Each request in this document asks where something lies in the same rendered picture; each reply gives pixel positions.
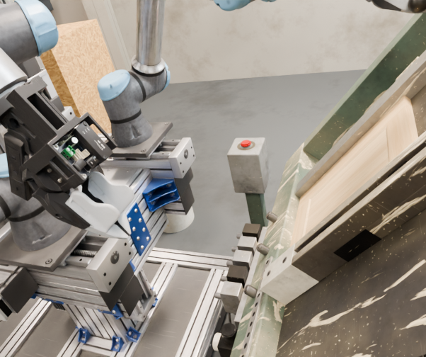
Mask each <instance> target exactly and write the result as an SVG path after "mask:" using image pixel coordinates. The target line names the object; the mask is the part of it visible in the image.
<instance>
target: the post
mask: <svg viewBox="0 0 426 357"><path fill-rule="evenodd" d="M245 194H246V202H247V206H248V212H249V216H250V221H251V224H260V226H261V230H262V228H263V227H267V226H268V220H267V219H266V215H267V211H266V206H265V198H264V194H261V193H245Z"/></svg>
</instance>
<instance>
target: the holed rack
mask: <svg viewBox="0 0 426 357"><path fill-rule="evenodd" d="M272 259H273V256H271V257H270V258H269V259H268V260H267V261H265V265H264V268H263V273H262V276H261V279H260V284H259V286H258V291H257V295H256V297H255V302H254V305H253V310H252V313H251V318H250V321H249V323H248V328H247V332H246V336H245V339H244V342H243V347H242V350H241V355H240V357H248V355H249V352H250V349H251V344H252V340H253V335H254V332H255V327H256V324H257V321H258V315H259V312H260V307H261V304H262V301H263V296H264V292H263V291H261V290H260V286H261V283H262V279H263V275H264V272H265V269H266V268H267V267H268V266H269V265H270V264H271V263H272Z"/></svg>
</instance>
